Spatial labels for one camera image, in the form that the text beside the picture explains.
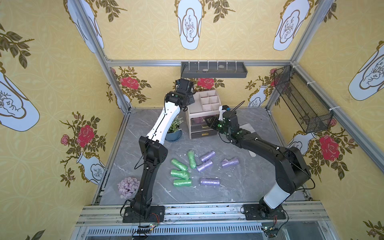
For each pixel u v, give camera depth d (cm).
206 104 88
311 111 83
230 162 89
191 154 93
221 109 80
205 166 88
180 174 84
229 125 68
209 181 82
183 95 65
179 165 88
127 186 73
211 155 93
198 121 88
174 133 90
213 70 92
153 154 59
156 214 73
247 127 111
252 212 75
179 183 81
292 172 46
